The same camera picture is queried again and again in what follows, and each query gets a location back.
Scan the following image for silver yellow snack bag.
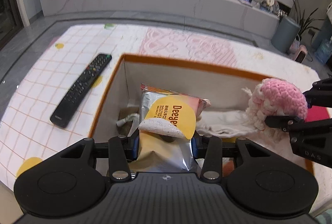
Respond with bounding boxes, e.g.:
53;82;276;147
130;84;210;172

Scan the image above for pink white crochet plush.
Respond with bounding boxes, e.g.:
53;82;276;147
243;78;308;143

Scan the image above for brown sponge cake plush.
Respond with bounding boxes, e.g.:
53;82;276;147
222;158;235;177

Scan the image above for blue water jug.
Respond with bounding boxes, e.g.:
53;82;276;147
315;39;332;65

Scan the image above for white lace tablecloth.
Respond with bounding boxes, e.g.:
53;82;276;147
1;24;319;188

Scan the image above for orange cardboard box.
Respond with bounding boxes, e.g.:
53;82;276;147
88;53;316;180

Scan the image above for pink space heater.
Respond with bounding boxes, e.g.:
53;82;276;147
294;44;307;63

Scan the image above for black tv remote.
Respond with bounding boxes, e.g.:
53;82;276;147
50;53;112;129

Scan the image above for brown knotted plush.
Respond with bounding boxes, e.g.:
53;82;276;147
117;106;139;136

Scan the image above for red plastic container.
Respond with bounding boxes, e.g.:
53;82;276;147
305;106;330;122

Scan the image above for white marble tv console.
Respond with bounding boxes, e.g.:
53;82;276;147
40;0;278;39

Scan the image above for grey trash bin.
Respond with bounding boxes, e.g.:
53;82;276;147
271;16;300;53

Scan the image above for snake plant pot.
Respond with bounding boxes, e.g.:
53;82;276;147
292;0;324;40

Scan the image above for white satin drawstring bag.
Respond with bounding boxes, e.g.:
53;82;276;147
196;110;259;138

